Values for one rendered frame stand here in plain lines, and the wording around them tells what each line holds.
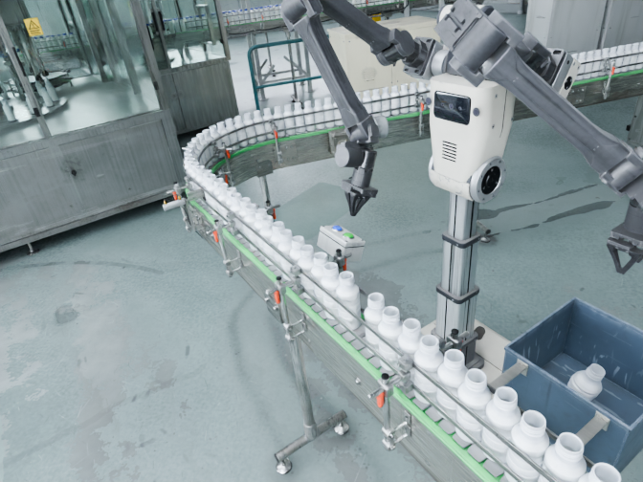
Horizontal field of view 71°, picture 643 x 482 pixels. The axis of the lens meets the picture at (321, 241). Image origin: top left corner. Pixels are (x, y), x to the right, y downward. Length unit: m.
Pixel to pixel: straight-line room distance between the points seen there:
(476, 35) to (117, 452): 2.25
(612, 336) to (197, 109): 5.61
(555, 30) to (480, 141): 5.56
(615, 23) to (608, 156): 6.64
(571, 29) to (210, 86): 4.70
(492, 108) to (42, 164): 3.45
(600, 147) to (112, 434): 2.33
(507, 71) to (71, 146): 3.63
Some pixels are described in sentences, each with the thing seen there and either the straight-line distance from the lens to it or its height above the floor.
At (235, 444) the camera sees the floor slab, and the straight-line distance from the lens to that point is 2.32.
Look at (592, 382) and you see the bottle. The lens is 1.39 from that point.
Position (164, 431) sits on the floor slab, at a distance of 2.49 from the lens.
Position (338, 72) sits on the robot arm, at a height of 1.58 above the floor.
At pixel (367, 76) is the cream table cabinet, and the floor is 0.73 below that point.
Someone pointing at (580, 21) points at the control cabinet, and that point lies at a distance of 7.22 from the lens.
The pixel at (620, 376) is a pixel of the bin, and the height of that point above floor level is 0.77.
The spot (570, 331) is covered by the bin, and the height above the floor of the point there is 0.83.
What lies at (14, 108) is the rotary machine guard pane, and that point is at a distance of 4.09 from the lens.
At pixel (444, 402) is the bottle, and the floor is 1.06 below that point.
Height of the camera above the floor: 1.85
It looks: 32 degrees down
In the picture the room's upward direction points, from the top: 7 degrees counter-clockwise
